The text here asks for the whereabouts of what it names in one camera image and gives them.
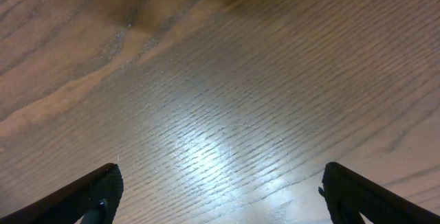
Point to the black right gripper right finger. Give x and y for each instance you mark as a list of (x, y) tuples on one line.
[(351, 198)]

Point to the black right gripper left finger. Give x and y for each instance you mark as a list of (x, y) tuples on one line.
[(93, 198)]

